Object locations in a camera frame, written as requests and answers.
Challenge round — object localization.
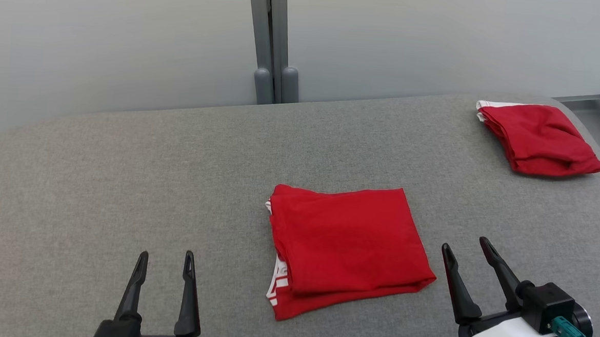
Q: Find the grey fabric sofa seat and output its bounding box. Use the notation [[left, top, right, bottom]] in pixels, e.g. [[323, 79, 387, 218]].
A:
[[0, 68, 600, 337]]

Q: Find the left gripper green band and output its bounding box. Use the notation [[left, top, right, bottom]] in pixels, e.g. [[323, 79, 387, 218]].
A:
[[63, 244, 205, 337]]

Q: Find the red shirt with white sleeves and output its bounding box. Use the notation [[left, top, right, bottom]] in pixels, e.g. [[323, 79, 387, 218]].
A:
[[259, 181, 442, 329]]

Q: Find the grey metal partition post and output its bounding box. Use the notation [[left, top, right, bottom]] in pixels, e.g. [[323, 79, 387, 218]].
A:
[[242, 0, 279, 105], [265, 0, 304, 105]]

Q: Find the red garment with white band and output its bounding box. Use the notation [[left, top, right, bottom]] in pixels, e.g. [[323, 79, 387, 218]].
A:
[[473, 100, 600, 180]]

